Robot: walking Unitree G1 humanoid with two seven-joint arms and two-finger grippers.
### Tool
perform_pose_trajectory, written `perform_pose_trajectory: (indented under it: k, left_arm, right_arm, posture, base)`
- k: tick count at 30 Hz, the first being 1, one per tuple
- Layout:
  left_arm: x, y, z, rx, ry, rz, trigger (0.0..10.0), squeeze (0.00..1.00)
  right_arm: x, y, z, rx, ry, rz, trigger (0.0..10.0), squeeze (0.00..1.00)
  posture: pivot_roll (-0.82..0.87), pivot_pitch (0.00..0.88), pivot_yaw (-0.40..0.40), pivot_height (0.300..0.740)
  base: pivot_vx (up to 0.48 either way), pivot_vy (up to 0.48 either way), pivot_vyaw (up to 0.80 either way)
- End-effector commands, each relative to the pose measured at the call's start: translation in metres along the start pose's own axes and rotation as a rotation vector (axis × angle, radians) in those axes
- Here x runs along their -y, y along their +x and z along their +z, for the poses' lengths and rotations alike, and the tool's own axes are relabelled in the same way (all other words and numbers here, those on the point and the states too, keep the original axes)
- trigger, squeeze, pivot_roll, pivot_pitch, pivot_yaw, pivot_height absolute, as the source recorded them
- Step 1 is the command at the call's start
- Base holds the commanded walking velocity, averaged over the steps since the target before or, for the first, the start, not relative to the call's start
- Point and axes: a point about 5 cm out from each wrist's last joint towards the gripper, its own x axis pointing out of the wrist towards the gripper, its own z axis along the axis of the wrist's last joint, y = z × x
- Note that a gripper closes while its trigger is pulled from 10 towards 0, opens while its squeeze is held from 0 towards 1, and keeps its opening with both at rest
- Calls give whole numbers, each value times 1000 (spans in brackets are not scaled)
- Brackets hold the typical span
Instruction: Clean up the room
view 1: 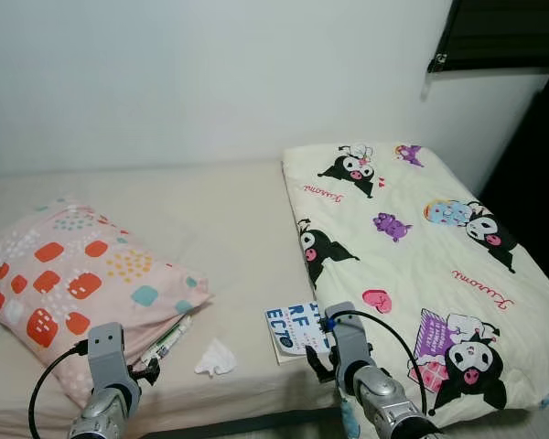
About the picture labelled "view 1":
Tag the cream sheeted bed mattress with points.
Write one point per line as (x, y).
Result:
(220, 238)

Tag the white book blue letters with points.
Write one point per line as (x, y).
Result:
(293, 329)

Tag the dark window blind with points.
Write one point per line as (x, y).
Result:
(503, 32)

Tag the white crumpled tissue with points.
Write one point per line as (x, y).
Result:
(218, 358)

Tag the black cabinet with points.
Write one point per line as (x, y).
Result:
(540, 183)

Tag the pink patterned pillow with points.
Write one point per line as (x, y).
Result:
(73, 265)

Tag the cream cartoon print blanket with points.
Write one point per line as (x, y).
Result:
(421, 265)

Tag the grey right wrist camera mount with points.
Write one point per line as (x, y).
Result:
(348, 334)

